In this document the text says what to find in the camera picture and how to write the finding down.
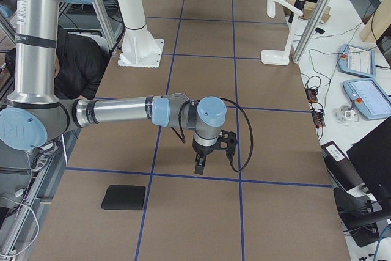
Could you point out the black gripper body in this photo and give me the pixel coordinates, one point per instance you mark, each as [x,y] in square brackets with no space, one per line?
[203,150]

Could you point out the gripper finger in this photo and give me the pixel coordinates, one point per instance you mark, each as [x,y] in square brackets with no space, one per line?
[199,165]

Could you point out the black mouse pad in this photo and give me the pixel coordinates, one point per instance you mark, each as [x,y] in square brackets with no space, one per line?
[124,197]

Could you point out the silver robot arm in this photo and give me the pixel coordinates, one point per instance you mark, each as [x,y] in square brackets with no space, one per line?
[34,115]

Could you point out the white desk lamp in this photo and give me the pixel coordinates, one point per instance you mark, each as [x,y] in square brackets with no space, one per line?
[280,54]

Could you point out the black monitor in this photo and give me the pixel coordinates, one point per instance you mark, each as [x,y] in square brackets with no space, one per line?
[371,159]

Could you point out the lower blue teach pendant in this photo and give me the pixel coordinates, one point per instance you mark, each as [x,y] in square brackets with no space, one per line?
[368,98]

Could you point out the blue teach pendant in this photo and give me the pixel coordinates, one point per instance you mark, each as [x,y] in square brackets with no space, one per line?
[368,98]
[357,61]

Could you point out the person in black hoodie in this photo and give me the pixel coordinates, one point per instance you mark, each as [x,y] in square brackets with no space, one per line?
[79,67]

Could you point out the upper blue teach pendant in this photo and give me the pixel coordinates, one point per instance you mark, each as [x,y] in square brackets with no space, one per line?
[357,61]

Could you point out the cardboard box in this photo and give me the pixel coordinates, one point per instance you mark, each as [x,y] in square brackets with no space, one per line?
[309,8]

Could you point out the aluminium frame post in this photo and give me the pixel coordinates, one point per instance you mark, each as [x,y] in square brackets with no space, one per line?
[310,29]

